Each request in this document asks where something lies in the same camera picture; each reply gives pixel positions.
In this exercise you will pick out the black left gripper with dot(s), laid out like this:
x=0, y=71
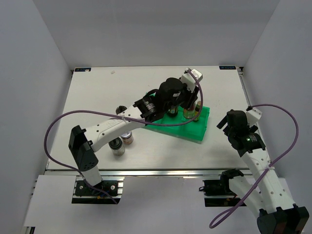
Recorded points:
x=191, y=97

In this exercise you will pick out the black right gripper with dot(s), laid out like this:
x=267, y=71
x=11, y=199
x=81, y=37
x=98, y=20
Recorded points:
x=223, y=122

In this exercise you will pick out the red-lid sauce jar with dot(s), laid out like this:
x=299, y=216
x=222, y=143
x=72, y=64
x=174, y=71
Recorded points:
x=173, y=111

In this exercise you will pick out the small yellow-label bottle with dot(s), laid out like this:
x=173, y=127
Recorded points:
x=197, y=111

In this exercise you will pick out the black-top shaker jar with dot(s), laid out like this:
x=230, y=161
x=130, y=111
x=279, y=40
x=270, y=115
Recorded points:
x=120, y=109

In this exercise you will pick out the black-lid pepper jar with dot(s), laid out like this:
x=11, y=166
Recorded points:
x=117, y=147

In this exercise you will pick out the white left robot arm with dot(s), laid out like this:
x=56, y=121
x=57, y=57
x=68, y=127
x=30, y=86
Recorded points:
x=84, y=143

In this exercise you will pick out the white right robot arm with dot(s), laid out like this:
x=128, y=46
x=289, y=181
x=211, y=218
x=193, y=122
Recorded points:
x=275, y=211

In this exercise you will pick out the green three-compartment tray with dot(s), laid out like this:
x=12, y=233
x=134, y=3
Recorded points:
x=193, y=131

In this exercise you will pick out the blue corner label right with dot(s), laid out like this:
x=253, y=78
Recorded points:
x=225, y=67

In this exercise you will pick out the blue corner label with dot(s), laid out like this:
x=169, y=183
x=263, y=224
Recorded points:
x=225, y=67
x=88, y=69

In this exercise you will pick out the blue corner label left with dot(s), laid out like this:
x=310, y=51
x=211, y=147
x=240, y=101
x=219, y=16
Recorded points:
x=88, y=69

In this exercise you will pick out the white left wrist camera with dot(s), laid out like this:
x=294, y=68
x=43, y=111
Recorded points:
x=192, y=76

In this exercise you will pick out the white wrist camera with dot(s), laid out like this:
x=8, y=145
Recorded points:
x=192, y=76
x=253, y=115

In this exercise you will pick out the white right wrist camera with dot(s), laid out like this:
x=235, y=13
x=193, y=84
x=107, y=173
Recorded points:
x=253, y=115

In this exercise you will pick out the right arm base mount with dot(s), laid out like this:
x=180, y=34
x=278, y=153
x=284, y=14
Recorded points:
x=217, y=192

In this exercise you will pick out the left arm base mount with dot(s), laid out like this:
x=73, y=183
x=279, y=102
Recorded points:
x=108, y=192

